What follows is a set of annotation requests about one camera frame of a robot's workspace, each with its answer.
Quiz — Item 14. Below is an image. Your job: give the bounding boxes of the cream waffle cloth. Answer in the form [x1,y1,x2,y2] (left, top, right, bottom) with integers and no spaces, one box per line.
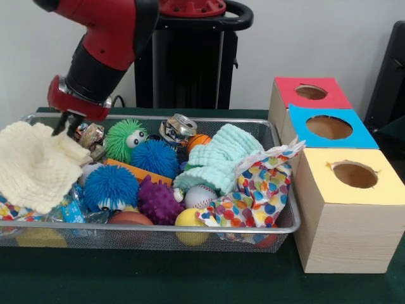
[0,121,93,215]

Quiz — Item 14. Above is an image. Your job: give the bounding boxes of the wooden box with three holes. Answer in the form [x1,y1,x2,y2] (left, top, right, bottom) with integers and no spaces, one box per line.
[268,76,405,274]

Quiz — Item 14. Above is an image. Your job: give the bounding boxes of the white baseball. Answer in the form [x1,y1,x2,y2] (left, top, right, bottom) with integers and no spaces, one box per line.
[184,184,220,210]

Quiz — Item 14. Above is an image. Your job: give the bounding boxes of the purple spiky toy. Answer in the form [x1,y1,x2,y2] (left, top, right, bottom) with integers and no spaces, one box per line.
[137,175,187,226]

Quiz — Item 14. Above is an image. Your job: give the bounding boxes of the polka dot paper napkin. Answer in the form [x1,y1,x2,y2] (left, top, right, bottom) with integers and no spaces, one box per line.
[196,136,307,229]

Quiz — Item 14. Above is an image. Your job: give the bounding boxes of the black stand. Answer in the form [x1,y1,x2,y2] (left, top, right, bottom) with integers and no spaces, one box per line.
[363,20,405,127]

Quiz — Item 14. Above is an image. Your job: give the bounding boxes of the green spiky ball with eyes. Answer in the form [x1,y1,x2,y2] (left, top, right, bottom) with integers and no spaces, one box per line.
[104,119,149,164]

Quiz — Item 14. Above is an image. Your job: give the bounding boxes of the shallow silver mesh bin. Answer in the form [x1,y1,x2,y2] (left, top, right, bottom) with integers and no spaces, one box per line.
[0,113,301,254]

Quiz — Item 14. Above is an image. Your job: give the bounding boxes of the yellow ball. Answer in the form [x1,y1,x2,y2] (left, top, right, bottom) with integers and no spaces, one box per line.
[175,208,211,247]

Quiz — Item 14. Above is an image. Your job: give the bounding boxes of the blue spiky ball with eyes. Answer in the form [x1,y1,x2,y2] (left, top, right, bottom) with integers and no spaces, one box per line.
[84,164,140,212]

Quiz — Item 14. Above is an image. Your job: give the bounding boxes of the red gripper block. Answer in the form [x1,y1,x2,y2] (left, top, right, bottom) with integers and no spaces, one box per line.
[47,74,113,138]

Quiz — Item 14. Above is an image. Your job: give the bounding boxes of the mint waffle cloth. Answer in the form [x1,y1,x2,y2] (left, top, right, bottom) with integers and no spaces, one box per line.
[173,123,266,196]

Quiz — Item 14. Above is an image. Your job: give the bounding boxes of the orange toy block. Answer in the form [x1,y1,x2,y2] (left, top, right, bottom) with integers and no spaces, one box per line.
[104,158,173,187]

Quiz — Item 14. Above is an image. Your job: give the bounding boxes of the crushed silver can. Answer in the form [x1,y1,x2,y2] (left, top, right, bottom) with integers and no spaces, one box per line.
[159,113,199,147]

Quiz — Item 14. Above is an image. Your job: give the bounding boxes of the dark green table cloth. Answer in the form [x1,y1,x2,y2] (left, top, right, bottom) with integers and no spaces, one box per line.
[0,106,405,304]
[378,114,405,149]

